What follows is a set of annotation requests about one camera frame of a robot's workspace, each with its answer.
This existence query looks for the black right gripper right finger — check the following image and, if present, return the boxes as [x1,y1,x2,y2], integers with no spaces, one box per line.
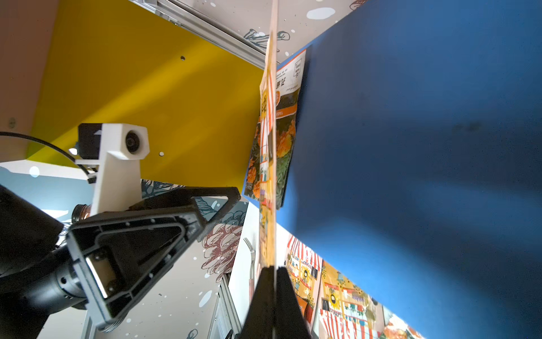
[275,267,311,339]

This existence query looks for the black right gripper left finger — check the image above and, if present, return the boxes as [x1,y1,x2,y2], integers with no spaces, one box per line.
[239,266,275,339]

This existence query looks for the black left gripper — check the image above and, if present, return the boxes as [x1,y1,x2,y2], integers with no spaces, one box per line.
[54,186,241,333]

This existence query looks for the pink storefront seed bag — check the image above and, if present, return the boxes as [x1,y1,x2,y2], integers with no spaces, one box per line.
[256,0,280,272]
[318,261,384,338]
[285,235,323,331]

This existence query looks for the black orange marigold seed bag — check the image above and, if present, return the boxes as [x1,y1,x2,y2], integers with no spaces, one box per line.
[379,307,424,339]

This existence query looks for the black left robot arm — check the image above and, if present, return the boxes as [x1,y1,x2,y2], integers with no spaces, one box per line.
[1,187,240,338]

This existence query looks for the yellow two-tier shelf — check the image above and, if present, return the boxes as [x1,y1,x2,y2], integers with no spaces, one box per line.
[0,0,542,339]

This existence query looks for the pink handled fork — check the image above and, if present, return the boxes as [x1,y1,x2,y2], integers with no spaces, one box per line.
[244,237,255,302]

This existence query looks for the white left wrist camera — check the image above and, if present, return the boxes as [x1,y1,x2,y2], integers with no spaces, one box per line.
[76,123,150,216]

